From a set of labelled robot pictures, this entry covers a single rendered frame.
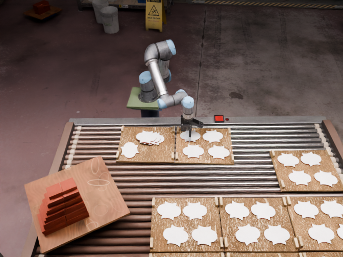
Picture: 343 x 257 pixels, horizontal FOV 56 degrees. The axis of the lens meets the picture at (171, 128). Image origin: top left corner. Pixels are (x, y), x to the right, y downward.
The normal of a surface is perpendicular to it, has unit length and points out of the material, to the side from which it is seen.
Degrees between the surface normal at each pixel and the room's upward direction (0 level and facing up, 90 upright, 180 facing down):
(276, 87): 0
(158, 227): 0
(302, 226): 0
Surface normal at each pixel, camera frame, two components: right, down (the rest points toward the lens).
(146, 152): -0.01, -0.72
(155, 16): -0.18, 0.50
